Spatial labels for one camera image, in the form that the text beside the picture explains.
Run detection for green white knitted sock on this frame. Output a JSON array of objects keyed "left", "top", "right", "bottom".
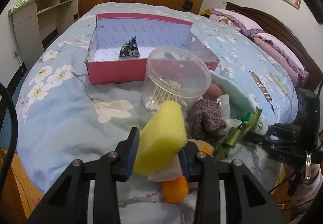
[{"left": 254, "top": 115, "right": 268, "bottom": 135}]

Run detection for green satin ribbon bow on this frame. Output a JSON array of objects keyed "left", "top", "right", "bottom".
[{"left": 211, "top": 108, "right": 262, "bottom": 160}]

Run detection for orange fabric flower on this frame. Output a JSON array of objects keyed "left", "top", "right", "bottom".
[{"left": 161, "top": 139, "right": 214, "bottom": 204}]

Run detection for yellow sponge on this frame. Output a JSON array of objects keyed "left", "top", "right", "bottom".
[{"left": 134, "top": 101, "right": 187, "bottom": 176}]

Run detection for yellow comb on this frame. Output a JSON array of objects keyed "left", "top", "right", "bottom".
[{"left": 270, "top": 73, "right": 288, "bottom": 95}]

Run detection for floral blue bedspread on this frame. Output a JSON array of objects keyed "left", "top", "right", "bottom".
[{"left": 15, "top": 2, "right": 299, "bottom": 224}]

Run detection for purple knitted sock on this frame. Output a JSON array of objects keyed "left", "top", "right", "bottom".
[{"left": 187, "top": 99, "right": 227, "bottom": 142}]

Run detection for pink makeup sponge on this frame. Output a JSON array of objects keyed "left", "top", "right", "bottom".
[{"left": 203, "top": 83, "right": 224, "bottom": 101}]

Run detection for dark wooden headboard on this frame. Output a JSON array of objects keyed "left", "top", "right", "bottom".
[{"left": 225, "top": 2, "right": 322, "bottom": 91}]

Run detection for clear plastic swab container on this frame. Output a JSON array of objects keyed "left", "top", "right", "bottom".
[{"left": 141, "top": 47, "right": 211, "bottom": 113}]

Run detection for pink ruffled pillow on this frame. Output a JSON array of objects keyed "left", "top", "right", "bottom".
[{"left": 210, "top": 8, "right": 265, "bottom": 38}]

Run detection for pink cardboard box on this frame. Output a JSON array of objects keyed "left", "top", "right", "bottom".
[{"left": 85, "top": 13, "right": 219, "bottom": 84}]

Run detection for small black bag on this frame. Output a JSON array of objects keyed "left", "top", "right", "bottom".
[{"left": 182, "top": 0, "right": 194, "bottom": 11}]

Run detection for beige low bookshelf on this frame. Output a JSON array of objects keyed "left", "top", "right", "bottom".
[{"left": 9, "top": 0, "right": 74, "bottom": 70}]

